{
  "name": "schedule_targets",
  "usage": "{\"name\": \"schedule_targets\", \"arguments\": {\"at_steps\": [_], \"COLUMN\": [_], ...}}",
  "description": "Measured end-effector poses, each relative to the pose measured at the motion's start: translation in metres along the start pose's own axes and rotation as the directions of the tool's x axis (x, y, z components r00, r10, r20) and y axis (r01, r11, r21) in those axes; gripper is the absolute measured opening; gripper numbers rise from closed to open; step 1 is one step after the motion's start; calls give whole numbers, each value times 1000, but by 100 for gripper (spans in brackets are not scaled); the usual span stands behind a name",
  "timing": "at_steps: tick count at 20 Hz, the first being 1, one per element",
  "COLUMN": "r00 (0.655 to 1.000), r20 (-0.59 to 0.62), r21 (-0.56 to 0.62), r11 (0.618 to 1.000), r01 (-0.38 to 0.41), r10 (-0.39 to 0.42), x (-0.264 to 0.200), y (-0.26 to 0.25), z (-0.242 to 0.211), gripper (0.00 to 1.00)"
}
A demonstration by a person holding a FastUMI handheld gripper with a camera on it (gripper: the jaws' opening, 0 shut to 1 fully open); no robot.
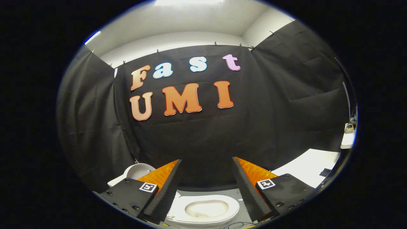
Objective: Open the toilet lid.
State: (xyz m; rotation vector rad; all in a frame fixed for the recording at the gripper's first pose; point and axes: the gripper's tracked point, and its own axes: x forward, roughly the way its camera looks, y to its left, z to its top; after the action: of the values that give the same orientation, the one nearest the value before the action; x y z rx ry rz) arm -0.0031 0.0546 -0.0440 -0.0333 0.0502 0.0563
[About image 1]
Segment white cabinet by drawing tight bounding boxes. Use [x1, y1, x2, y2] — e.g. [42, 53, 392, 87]
[270, 149, 341, 188]

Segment narrow ceiling light strip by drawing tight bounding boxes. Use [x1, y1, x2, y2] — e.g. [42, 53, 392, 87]
[84, 31, 101, 45]

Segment black backdrop cloth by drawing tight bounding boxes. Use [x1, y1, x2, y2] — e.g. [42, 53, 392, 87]
[57, 20, 350, 193]

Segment white toilet lid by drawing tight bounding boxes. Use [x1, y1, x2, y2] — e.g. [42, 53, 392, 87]
[123, 163, 156, 180]

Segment white side table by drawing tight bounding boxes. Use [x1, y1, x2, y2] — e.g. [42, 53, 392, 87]
[341, 122, 356, 149]

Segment tangled black cables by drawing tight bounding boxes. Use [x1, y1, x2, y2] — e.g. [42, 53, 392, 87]
[219, 222, 259, 229]

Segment large ceiling light panel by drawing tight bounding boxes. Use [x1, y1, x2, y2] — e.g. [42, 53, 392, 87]
[155, 0, 225, 6]

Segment white toilet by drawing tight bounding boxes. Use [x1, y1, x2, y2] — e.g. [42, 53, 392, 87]
[107, 173, 240, 227]

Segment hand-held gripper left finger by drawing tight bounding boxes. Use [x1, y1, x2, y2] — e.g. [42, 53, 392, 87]
[99, 159, 182, 225]

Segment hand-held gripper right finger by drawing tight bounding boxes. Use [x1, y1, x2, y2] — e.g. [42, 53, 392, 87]
[231, 157, 317, 223]

